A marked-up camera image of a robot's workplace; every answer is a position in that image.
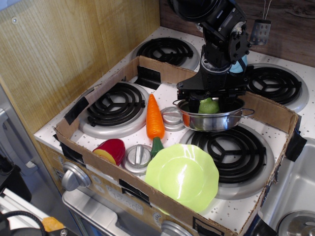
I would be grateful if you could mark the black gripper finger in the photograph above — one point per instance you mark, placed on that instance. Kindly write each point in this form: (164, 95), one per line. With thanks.
(194, 102)
(227, 103)

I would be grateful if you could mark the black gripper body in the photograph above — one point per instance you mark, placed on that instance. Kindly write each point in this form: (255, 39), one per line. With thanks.
(213, 83)

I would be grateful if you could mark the green toy broccoli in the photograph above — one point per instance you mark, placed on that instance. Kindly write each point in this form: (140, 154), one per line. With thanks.
(208, 106)

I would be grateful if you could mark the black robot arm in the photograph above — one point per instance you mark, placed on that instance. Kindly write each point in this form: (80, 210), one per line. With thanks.
(222, 69)

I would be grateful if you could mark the silver metal pan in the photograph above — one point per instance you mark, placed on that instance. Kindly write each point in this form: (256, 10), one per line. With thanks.
(213, 122)

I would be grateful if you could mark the silver stovetop knob centre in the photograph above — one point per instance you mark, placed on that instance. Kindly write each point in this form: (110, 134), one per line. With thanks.
(172, 119)

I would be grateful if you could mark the silver stovetop knob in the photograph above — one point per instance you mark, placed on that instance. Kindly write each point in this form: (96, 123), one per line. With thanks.
(136, 159)
(172, 119)

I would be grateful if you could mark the light blue plastic bowl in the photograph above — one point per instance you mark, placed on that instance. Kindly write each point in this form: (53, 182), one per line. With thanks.
(239, 66)

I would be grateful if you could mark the orange toy carrot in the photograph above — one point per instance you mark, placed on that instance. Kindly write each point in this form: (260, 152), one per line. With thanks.
(154, 125)

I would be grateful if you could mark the back left black burner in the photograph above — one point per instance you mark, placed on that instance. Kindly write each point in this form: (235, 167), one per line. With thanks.
(170, 50)

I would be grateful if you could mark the black burner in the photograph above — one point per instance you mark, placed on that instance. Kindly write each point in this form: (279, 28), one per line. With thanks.
(118, 113)
(279, 84)
(170, 50)
(242, 156)

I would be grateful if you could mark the back right black burner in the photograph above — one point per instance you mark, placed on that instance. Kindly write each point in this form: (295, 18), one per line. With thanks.
(279, 84)

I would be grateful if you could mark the front right black burner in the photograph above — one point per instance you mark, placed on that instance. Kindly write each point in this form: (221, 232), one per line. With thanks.
(242, 156)

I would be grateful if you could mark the hanging metal slotted spatula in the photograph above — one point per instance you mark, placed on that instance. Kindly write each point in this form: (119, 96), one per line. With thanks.
(261, 28)

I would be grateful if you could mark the light green plastic plate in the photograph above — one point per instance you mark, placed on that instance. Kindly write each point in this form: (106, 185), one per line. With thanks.
(185, 173)

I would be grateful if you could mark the front left black burner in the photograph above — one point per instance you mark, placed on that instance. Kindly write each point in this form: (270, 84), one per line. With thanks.
(118, 113)

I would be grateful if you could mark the silver stovetop knob front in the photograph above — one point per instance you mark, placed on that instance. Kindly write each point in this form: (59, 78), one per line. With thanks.
(136, 159)

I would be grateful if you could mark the red yellow toy pepper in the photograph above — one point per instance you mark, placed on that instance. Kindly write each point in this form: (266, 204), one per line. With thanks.
(112, 150)

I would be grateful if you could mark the brown cardboard fence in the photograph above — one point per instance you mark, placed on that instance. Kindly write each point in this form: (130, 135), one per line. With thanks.
(132, 194)

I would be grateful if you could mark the silver sink basin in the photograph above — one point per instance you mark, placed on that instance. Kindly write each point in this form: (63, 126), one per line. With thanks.
(289, 208)

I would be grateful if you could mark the silver oven front knob right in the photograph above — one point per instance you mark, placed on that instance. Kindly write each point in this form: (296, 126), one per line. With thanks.
(169, 228)

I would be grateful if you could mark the silver oven knob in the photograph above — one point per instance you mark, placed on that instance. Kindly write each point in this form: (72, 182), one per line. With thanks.
(169, 228)
(74, 177)

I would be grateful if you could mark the silver oven front knob left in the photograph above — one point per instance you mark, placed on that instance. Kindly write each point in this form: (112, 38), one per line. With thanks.
(74, 177)

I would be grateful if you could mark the orange object bottom left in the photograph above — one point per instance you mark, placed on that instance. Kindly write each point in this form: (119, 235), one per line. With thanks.
(51, 224)

